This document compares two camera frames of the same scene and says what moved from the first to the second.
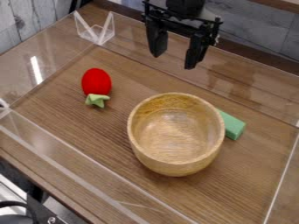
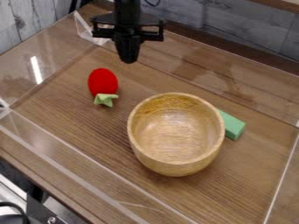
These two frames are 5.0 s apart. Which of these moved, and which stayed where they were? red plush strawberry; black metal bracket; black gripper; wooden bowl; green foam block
Moved: red plush strawberry; black gripper
Stayed: green foam block; black metal bracket; wooden bowl
